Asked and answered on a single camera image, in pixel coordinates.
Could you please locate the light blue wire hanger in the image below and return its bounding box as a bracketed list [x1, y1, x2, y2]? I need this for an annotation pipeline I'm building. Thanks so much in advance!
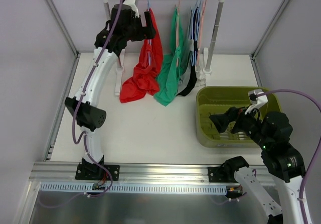
[146, 0, 152, 66]

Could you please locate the pink wire hanger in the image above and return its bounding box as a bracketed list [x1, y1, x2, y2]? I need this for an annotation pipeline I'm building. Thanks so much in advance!
[176, 0, 181, 68]

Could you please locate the green tank top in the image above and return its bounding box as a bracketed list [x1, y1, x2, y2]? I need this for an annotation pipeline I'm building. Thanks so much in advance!
[154, 8, 186, 106]

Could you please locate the red tank top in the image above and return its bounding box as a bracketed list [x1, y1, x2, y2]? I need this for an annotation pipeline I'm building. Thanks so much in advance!
[119, 9, 164, 103]

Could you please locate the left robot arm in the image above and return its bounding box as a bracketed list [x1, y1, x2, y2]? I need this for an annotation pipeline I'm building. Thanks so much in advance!
[64, 3, 156, 180]

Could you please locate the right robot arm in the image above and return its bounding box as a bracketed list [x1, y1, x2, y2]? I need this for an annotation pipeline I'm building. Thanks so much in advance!
[209, 107, 312, 223]

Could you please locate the black tank top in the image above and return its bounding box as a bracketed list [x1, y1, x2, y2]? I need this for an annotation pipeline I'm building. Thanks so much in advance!
[177, 7, 201, 97]

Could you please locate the grey tank top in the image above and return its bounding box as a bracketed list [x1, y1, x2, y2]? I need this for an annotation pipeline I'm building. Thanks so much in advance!
[177, 67, 191, 95]

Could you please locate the pink hanger far right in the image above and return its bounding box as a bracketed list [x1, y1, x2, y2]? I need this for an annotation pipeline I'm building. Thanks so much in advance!
[195, 0, 207, 72]

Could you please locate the olive green plastic basin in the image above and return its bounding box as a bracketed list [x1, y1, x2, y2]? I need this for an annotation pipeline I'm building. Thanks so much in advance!
[196, 86, 281, 149]

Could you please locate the white clothes rack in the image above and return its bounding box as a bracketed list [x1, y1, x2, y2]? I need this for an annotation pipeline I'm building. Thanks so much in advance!
[103, 0, 225, 86]

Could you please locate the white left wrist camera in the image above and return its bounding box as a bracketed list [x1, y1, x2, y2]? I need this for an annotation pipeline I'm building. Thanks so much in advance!
[123, 0, 140, 18]

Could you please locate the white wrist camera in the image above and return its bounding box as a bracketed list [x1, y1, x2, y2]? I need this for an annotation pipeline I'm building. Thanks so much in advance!
[123, 0, 140, 18]
[245, 89, 268, 115]

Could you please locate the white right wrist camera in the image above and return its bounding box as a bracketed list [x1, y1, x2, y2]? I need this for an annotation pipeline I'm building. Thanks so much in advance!
[245, 89, 268, 115]

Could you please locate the aluminium mounting rail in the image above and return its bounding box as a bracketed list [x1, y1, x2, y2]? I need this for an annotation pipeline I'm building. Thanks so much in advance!
[29, 162, 210, 185]

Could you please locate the white slotted cable duct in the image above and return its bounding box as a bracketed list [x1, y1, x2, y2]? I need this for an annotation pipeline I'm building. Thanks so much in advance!
[39, 182, 227, 195]

